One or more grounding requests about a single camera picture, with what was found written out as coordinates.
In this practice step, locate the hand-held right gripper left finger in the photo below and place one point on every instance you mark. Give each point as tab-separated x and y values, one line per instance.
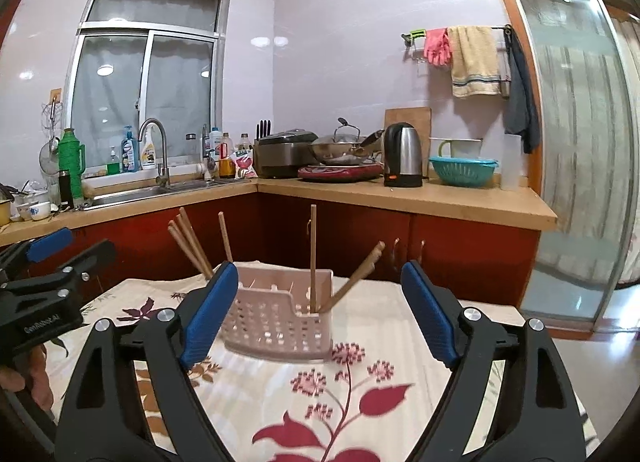
210	314

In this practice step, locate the dark grey cloth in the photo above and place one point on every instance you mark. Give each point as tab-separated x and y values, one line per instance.
520	102

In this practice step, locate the steel sink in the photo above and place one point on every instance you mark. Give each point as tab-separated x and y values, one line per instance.
150	194

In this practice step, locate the small seasoning bottle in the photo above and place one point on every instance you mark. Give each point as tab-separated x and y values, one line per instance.
244	142

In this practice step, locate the white green enamel mug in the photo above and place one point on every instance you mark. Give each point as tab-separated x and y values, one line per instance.
462	147

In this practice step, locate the grey rice cooker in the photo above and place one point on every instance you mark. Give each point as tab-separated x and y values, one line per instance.
285	155

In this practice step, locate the wooden cutting board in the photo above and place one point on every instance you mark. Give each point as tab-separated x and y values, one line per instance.
415	117

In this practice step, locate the small white cup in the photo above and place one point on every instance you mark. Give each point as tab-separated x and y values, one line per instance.
22	211

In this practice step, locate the blue hand soap bottle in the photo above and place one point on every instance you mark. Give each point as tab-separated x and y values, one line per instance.
129	152

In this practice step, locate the green thermos jug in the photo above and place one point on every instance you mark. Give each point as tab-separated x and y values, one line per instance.
70	162

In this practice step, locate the striped curtain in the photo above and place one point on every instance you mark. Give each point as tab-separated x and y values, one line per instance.
627	142

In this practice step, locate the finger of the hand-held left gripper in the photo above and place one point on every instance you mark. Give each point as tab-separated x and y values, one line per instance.
90	262
50	243

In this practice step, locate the steel kitchen faucet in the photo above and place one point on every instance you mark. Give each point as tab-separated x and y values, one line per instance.
161	152

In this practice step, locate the white cleaner bottle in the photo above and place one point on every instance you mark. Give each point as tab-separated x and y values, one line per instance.
148	152

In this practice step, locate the white bowl blue print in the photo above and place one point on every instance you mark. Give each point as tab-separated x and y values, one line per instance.
39	212

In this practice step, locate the person's left hand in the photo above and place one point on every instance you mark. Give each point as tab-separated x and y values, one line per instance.
40	377

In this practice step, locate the green dish soap bottle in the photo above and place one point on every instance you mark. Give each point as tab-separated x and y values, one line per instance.
113	165

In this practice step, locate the yellow cup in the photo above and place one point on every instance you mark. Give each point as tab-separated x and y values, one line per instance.
4	213

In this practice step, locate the beige towel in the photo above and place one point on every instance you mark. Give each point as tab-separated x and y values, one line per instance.
472	62

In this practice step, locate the teal plastic colander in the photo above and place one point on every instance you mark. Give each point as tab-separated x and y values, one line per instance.
462	172

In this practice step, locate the set of wooden chopsticks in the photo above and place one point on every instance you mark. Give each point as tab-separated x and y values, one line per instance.
313	262

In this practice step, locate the knife block with knives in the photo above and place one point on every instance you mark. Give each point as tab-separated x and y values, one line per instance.
263	137

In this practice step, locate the round mesh strainer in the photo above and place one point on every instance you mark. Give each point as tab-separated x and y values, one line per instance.
49	160

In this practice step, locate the red induction cooker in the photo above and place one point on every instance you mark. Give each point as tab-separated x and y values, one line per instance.
340	173

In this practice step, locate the translucent white container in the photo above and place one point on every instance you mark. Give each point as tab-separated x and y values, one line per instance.
512	162

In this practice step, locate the white plastic bottle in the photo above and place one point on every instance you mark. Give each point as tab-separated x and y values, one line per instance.
215	140

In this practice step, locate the pink perforated utensil basket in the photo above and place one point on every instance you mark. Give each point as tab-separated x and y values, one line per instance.
280	351

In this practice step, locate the black flask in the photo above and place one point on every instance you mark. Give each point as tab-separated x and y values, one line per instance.
66	189

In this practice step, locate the aluminium sliding window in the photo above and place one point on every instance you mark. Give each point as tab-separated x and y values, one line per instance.
115	87

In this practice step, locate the cooking oil bottle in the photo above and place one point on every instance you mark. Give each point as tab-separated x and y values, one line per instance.
226	160

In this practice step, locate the striped dish cloth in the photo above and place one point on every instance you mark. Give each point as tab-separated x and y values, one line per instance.
505	75

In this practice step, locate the steel electric kettle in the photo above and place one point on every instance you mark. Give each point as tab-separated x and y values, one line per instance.
402	157

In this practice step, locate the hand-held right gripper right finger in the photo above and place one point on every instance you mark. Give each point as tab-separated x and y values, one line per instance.
430	314

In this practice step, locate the floral tablecloth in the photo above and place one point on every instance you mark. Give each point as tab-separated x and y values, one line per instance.
350	342

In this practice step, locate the red white snack bag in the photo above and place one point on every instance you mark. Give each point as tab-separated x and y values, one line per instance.
244	165

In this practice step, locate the pink rubber gloves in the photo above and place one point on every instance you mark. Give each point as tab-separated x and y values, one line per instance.
437	47

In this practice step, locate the beige kitchen countertop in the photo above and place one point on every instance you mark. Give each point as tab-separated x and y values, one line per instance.
450	202

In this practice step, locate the sliding glass door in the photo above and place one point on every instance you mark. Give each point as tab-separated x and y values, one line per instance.
575	152

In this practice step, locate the steel wok with lid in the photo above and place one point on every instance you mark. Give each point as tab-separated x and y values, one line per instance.
342	147

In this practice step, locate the metal towel rack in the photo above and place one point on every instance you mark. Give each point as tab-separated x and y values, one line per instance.
412	40

